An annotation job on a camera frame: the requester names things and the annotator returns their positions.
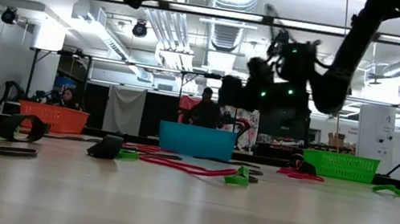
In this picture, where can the wide black rubber band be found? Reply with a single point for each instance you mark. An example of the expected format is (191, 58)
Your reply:
(4, 128)
(106, 147)
(308, 170)

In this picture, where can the brown cardboard box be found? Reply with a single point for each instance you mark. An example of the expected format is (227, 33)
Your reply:
(335, 139)

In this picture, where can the floral hanging cloth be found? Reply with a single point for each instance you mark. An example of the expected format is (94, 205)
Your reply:
(250, 132)

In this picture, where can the red hanging cloth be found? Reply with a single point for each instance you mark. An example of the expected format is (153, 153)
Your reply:
(185, 103)

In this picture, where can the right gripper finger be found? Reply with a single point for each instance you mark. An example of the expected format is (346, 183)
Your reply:
(260, 70)
(231, 91)

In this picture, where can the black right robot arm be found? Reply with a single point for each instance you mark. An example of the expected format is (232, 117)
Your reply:
(335, 82)

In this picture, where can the black monitor screen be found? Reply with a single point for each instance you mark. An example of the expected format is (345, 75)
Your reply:
(283, 128)

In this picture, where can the grey hanging cloth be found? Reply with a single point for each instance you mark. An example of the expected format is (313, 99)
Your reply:
(123, 109)

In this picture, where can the person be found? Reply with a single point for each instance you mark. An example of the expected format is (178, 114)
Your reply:
(204, 112)
(68, 100)

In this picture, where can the orange plastic basket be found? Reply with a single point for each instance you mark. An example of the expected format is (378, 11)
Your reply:
(60, 119)

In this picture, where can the green plastic basket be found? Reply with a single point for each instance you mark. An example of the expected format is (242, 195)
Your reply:
(341, 166)

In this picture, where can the white pillar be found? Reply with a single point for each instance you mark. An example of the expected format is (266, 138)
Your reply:
(375, 133)

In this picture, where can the black table frame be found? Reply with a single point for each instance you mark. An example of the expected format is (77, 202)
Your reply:
(146, 140)

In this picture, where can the black frame bracket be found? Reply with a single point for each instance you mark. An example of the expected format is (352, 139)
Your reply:
(293, 162)

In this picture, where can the blue plastic basket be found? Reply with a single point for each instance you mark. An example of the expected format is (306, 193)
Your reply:
(195, 139)

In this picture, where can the black background robot arm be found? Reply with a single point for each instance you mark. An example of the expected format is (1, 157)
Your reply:
(14, 91)

